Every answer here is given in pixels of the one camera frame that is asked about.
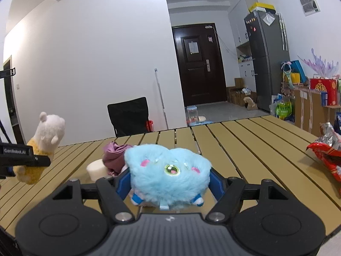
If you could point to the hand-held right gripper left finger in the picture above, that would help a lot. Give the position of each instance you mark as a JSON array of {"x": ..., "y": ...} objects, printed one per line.
[{"x": 121, "y": 185}]

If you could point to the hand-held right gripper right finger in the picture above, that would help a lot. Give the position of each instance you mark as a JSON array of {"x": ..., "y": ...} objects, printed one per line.
[{"x": 217, "y": 185}]

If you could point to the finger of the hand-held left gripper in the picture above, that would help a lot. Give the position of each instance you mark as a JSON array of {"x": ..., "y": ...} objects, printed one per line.
[
  {"x": 10, "y": 171},
  {"x": 41, "y": 161}
]

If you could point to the yellow and white plush toy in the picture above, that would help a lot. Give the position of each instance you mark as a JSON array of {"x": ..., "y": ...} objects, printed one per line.
[{"x": 48, "y": 130}]

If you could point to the light blue plush toy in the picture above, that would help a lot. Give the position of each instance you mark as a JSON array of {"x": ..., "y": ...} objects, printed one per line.
[{"x": 159, "y": 176}]

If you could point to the mauve pink cloth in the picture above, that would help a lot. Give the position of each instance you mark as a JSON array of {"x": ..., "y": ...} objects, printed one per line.
[{"x": 114, "y": 160}]

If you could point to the tan folding camping table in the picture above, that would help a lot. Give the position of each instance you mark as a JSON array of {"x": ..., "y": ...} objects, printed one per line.
[{"x": 253, "y": 144}]

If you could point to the black folding camping chair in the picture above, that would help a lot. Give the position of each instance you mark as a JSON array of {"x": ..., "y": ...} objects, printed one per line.
[{"x": 128, "y": 117}]

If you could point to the light blue pet feeder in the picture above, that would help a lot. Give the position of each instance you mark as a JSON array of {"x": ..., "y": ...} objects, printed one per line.
[{"x": 192, "y": 116}]

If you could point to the beige stuffed toy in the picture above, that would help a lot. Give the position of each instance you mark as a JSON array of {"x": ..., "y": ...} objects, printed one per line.
[{"x": 250, "y": 104}]

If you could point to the green plastic bag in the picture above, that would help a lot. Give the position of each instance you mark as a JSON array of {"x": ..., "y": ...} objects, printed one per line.
[{"x": 283, "y": 110}]

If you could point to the dark brown door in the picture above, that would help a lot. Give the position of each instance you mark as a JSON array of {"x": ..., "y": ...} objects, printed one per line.
[{"x": 197, "y": 85}]

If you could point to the small cardboard box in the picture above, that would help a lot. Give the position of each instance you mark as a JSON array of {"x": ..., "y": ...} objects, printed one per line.
[{"x": 239, "y": 82}]

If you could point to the red foil snack bag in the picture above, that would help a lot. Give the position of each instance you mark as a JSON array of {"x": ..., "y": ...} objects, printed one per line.
[{"x": 327, "y": 160}]

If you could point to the large cardboard box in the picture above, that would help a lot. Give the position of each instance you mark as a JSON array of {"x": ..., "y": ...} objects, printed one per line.
[{"x": 314, "y": 112}]

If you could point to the grey refrigerator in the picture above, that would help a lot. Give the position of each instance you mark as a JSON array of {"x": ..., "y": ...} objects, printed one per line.
[{"x": 266, "y": 72}]

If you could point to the blue printed bag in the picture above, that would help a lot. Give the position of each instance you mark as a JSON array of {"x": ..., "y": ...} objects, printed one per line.
[{"x": 338, "y": 122}]

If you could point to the white paper notice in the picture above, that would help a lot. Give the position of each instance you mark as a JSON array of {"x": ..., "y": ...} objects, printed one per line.
[{"x": 193, "y": 47}]

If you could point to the red gift box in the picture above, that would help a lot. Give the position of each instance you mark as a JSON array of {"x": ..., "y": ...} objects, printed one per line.
[{"x": 323, "y": 90}]

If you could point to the blue gift bag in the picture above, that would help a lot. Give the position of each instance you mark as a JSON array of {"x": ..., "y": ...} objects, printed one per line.
[{"x": 298, "y": 68}]

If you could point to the white cabinet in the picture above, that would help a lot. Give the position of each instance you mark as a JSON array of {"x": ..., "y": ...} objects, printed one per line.
[{"x": 239, "y": 26}]

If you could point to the yellow box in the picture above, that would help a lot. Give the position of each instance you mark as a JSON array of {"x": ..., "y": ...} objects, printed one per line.
[{"x": 262, "y": 6}]

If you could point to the purple wall decoration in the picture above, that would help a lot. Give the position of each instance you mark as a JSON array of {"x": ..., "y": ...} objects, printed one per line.
[{"x": 319, "y": 65}]

